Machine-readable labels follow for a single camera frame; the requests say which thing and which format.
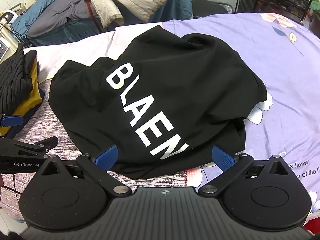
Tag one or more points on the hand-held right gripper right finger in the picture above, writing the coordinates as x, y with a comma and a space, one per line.
222, 158

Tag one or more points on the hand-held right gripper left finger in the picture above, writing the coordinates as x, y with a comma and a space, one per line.
108, 156

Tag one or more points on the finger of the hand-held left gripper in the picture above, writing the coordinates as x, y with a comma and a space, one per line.
37, 146
11, 120

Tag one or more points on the black knit garment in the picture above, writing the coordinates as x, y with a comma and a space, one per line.
12, 80

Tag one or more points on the black printed t-shirt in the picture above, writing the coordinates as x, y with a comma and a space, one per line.
187, 80

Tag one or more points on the purple grey striped cloth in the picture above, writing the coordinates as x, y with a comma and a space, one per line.
50, 127

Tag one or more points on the yellow garment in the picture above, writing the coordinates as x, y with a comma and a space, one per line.
27, 105

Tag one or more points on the white monitor machine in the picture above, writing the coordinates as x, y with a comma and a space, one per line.
6, 32

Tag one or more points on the purple floral bedsheet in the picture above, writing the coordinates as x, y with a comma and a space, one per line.
287, 92

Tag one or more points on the pale pink sheet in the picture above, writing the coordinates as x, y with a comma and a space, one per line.
75, 47

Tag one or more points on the blue quilt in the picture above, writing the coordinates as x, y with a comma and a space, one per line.
27, 17

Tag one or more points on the grey blanket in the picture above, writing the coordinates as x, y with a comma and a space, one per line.
57, 17

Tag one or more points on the red cloth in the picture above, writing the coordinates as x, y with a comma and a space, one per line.
315, 230

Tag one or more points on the black round chair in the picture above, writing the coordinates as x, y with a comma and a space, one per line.
210, 8

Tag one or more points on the black metal rack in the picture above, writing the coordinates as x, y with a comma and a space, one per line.
275, 0

